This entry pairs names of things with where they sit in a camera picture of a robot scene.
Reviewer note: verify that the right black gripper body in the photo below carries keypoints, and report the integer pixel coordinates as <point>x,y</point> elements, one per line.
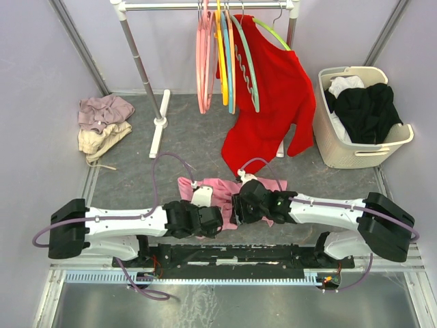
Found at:
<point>252,214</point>

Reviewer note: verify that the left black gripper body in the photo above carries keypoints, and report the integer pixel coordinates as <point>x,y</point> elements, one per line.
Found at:
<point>211,233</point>

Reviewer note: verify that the pink t shirt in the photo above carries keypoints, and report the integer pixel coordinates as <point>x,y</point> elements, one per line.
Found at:
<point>222,190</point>

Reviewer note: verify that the teal wavy hanger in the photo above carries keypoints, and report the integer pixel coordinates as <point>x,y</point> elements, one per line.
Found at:
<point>247,65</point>

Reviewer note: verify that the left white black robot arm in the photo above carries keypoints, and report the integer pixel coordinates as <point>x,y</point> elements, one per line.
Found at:
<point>115,233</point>

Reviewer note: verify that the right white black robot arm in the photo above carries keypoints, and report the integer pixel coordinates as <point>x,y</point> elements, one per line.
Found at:
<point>373,225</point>

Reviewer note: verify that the red t shirt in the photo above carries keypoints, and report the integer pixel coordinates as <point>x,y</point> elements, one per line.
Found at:
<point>286,98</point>

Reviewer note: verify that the yellow hanger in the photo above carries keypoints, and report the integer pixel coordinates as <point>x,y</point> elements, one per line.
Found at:
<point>221,55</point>

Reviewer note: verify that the lime green hanger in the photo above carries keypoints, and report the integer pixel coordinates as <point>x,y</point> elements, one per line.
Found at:
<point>271,30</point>

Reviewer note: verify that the pink hanger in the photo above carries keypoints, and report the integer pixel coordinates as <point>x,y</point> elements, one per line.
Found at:
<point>208,55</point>
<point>200,56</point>

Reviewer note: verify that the light blue hanger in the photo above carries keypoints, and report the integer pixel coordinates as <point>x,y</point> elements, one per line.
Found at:
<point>226,41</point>

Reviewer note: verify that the cream laundry basket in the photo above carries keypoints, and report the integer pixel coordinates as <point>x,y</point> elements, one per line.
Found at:
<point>340,154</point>

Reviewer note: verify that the white metal clothes rack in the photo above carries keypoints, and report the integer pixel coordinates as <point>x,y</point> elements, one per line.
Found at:
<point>160,111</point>

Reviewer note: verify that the beige crumpled garment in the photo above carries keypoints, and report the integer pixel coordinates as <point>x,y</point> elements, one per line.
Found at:
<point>94,145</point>

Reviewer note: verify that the mauve crumpled garment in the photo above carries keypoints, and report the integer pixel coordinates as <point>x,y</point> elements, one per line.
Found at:
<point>95,114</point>

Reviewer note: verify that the black garment in basket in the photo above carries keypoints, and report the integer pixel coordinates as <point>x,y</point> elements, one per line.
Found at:
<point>367,114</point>

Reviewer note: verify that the white garment in basket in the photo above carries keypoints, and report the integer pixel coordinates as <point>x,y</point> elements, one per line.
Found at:
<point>338,85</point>

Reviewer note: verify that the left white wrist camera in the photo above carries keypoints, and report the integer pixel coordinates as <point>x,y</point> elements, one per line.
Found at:
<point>202,195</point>

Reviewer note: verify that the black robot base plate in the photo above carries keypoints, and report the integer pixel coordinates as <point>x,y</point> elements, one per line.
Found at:
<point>234,261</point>

